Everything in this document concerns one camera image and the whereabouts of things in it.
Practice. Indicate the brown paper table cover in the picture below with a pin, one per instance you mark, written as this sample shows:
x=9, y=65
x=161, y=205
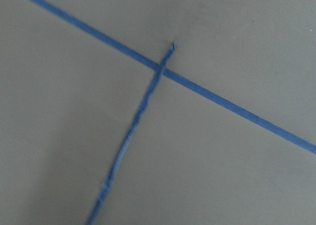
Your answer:
x=67, y=100

